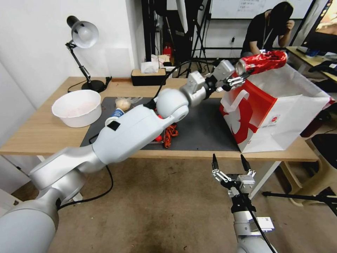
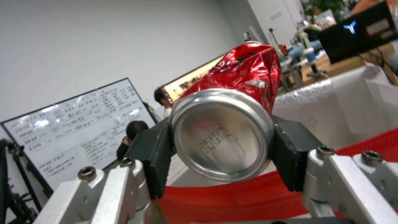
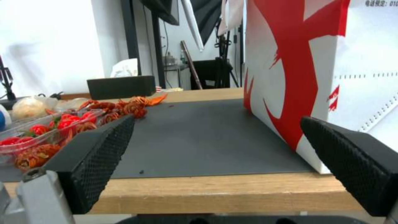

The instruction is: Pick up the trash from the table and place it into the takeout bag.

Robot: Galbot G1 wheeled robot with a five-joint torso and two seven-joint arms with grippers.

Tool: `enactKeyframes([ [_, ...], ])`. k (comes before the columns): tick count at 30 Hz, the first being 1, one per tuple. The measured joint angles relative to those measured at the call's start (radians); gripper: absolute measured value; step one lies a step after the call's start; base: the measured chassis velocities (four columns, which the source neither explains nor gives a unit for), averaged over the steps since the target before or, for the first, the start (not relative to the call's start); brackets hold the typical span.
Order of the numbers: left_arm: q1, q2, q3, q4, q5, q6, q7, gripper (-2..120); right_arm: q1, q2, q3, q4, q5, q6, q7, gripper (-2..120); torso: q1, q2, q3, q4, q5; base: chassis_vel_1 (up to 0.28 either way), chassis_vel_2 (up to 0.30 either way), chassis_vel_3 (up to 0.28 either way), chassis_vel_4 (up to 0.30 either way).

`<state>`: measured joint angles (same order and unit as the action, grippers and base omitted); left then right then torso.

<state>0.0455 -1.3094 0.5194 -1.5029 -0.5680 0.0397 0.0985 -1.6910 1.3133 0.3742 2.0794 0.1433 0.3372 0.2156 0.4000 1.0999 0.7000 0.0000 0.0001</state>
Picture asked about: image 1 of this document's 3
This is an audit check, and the black light stand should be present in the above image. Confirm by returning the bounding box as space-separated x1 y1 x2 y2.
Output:
189 0 214 75

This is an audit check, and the black computer monitor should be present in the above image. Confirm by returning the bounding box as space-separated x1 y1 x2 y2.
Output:
302 0 337 51

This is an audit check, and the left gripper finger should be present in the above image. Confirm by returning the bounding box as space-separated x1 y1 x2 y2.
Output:
227 71 252 83
216 79 245 93

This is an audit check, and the beige plastic stool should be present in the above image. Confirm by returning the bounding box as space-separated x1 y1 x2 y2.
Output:
280 137 337 207

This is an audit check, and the black tripod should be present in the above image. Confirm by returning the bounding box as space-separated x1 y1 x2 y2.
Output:
262 188 337 212

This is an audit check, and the wooden table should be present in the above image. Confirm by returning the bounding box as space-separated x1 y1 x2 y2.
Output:
0 76 321 201

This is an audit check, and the whiteboard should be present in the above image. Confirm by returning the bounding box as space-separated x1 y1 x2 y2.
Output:
210 0 316 20

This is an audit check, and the person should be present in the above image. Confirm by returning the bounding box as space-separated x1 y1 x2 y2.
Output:
240 1 296 57

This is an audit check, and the red drink can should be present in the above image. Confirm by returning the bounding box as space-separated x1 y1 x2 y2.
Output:
235 50 290 76

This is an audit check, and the white plastic bag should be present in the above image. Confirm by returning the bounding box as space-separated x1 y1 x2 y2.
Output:
151 54 172 67

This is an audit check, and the black desk lamp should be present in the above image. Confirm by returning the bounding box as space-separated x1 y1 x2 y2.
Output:
65 15 113 93

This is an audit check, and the white plastic bowl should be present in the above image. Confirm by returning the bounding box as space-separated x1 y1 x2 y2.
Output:
51 89 102 129

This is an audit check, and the dark grey table mat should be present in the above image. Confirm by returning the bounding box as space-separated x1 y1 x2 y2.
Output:
80 97 242 152

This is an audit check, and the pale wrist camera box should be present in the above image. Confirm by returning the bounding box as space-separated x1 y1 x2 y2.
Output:
236 174 256 196
212 60 236 80

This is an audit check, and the wooden office desk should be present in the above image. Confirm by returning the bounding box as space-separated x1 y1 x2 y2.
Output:
285 46 337 81

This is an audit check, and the white tissue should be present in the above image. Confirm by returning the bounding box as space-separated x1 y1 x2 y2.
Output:
140 61 159 74

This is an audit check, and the red white paper delivery bag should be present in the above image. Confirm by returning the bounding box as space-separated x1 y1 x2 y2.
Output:
219 63 336 154

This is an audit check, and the black cloth bundle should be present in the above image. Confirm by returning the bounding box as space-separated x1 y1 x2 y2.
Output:
308 60 337 77

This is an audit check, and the black tissue box wooden lid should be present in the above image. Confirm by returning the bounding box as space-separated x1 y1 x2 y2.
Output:
131 68 167 87

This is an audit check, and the bread in clear plastic bag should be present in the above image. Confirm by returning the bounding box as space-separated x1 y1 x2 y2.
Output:
115 96 144 111

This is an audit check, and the blue white paper cup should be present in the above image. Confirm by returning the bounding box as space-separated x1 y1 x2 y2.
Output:
105 108 127 127

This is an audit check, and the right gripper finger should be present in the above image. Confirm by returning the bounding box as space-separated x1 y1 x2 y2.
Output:
210 154 232 185
240 154 258 177

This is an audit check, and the black seat cushion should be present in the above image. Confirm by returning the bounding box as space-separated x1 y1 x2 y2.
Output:
305 133 337 170

